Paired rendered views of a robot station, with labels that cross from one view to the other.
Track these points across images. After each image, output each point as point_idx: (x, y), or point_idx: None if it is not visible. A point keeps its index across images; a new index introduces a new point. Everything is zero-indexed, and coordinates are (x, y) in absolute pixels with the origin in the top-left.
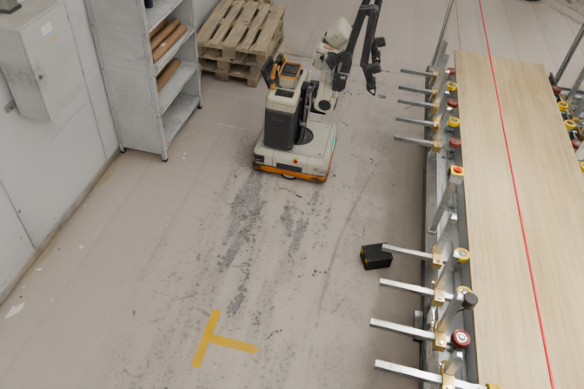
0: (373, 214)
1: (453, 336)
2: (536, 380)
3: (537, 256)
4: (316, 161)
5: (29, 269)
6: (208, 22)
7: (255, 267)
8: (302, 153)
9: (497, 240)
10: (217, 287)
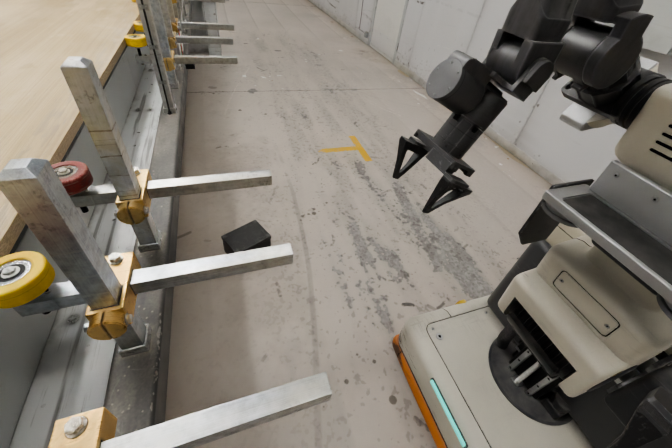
0: (274, 335)
1: None
2: (90, 4)
3: (4, 41)
4: (428, 315)
5: (499, 145)
6: None
7: (371, 196)
8: (466, 318)
9: (68, 47)
10: (384, 172)
